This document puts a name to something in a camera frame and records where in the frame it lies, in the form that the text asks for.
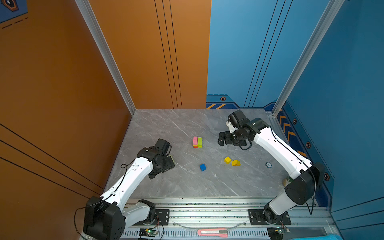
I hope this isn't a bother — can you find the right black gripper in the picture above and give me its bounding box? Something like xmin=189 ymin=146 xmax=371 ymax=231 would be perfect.
xmin=215 ymin=128 xmax=246 ymax=146

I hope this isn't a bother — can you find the blue wood block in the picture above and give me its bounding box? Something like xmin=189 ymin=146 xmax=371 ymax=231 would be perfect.
xmin=200 ymin=164 xmax=207 ymax=172

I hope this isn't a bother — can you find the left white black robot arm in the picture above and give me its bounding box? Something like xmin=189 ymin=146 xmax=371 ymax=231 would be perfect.
xmin=78 ymin=140 xmax=175 ymax=240

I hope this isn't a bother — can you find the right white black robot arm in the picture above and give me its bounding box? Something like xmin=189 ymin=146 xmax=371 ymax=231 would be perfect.
xmin=218 ymin=111 xmax=325 ymax=225

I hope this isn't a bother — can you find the yellow cube block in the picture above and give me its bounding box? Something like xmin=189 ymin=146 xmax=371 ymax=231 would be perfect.
xmin=224 ymin=157 xmax=232 ymax=164

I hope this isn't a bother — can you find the yellow wedge block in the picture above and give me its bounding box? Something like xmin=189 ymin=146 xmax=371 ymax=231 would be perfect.
xmin=231 ymin=160 xmax=241 ymax=166

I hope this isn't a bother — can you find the green circuit board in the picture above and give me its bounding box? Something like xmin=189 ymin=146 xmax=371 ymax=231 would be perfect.
xmin=138 ymin=229 xmax=159 ymax=240

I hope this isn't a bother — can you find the pink utility knife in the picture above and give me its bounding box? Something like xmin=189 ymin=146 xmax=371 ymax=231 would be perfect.
xmin=198 ymin=229 xmax=228 ymax=238

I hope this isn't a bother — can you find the right small circuit board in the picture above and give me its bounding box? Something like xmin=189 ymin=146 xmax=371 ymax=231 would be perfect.
xmin=275 ymin=228 xmax=290 ymax=235

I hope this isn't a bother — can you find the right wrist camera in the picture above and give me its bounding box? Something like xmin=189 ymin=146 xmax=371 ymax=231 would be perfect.
xmin=226 ymin=110 xmax=250 ymax=133

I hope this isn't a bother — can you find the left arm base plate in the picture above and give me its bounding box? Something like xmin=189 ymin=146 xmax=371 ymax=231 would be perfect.
xmin=134 ymin=209 xmax=170 ymax=226

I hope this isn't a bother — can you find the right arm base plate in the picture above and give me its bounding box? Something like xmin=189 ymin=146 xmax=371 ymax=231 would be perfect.
xmin=248 ymin=209 xmax=292 ymax=226

